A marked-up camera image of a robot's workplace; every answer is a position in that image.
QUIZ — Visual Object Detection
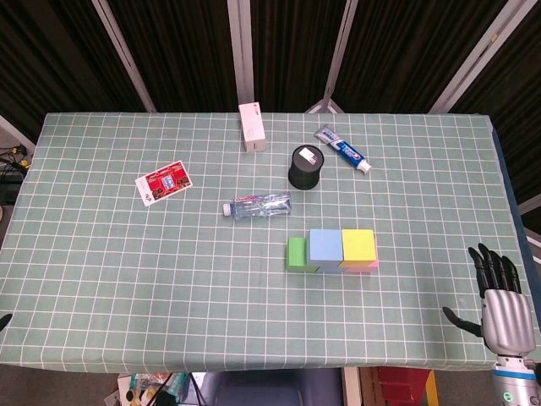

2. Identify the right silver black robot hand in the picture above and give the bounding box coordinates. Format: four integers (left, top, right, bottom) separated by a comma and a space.
442, 243, 534, 356

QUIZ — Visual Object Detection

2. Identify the pink foam cube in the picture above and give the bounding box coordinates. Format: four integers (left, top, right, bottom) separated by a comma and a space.
339, 258, 380, 276

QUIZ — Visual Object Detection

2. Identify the yellow foam cube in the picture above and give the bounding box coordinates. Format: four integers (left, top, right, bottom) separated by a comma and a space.
341, 228, 378, 262

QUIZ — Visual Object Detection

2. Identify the red storage box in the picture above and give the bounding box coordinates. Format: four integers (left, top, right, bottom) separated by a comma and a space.
370, 366, 432, 406

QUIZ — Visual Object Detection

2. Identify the teal plastic package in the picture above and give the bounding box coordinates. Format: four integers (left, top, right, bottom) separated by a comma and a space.
126, 371, 189, 403

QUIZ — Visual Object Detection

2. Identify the white table leg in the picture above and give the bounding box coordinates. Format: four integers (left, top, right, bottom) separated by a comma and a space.
342, 366, 363, 406

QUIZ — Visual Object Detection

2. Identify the green checked tablecloth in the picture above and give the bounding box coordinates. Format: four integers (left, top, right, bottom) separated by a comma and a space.
0, 111, 534, 374

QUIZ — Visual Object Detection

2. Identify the red printed card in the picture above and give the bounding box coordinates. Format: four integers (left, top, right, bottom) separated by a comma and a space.
134, 159, 194, 207

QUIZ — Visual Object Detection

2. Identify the green foam cube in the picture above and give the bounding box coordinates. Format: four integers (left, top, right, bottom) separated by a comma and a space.
286, 237, 319, 273

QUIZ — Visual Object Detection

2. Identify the blue white toothpaste tube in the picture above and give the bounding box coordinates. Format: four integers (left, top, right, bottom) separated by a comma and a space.
314, 123, 373, 173

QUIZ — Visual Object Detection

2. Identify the dark blue chair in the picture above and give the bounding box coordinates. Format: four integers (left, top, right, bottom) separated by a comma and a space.
201, 369, 343, 406

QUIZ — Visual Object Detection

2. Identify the black mesh pen holder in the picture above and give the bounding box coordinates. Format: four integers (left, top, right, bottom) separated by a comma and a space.
287, 144, 326, 191

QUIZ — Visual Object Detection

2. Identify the clear plastic water bottle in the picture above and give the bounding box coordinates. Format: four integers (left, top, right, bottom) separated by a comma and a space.
222, 190, 293, 219

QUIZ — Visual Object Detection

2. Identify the white carton box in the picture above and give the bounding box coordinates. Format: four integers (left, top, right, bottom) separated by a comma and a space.
238, 101, 268, 154

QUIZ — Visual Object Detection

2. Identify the dark pleated curtain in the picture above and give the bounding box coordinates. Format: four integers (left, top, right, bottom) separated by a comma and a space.
0, 0, 541, 204

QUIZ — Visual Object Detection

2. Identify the white metal frame post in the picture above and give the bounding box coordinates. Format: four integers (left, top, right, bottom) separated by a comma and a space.
428, 0, 520, 114
91, 0, 158, 113
303, 0, 360, 114
227, 0, 257, 113

